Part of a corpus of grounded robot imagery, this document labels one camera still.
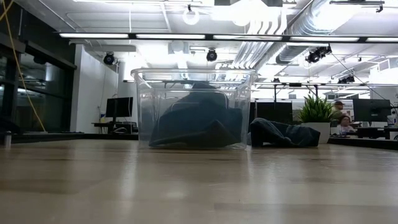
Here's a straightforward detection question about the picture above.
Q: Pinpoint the grey fabric hat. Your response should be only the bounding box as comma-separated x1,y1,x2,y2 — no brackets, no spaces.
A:
148,81,245,149

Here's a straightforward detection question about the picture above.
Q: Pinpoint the blue denim hat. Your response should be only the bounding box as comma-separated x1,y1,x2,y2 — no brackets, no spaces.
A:
248,117,322,148

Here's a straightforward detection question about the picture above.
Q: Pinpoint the clear plastic storage bin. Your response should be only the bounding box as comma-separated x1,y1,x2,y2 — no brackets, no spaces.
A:
130,67,259,151

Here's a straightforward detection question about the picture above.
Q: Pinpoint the black computer monitor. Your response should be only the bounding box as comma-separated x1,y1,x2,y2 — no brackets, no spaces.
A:
352,98,392,123
105,96,134,119
255,101,294,125

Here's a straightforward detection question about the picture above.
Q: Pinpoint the green artificial plant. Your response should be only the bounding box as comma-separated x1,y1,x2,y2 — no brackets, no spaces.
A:
297,94,338,124

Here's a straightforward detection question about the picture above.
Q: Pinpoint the white plant pot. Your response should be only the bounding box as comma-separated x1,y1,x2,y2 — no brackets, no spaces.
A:
300,121,331,144

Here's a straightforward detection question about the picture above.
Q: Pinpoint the long ceiling light bar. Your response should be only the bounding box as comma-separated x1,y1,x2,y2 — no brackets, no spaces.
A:
58,32,398,44

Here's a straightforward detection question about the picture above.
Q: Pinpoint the black track light cluster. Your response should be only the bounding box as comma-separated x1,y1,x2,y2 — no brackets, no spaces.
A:
304,44,333,65
337,74,356,85

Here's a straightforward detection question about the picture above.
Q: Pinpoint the person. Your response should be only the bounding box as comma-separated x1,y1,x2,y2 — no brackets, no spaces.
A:
331,100,346,121
337,114,357,135

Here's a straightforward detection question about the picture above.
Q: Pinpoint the white ring ceiling lamp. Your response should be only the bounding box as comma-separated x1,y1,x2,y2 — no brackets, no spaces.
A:
182,4,200,26

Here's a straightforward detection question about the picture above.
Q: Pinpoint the black aluminium table frame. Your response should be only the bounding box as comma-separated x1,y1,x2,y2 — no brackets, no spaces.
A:
0,132,398,151

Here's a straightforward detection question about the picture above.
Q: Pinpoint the silver ventilation duct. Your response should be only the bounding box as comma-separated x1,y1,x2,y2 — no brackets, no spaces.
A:
275,0,363,65

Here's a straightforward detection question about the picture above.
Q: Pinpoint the yellow cable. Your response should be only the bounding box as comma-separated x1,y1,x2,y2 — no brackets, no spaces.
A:
0,0,47,133

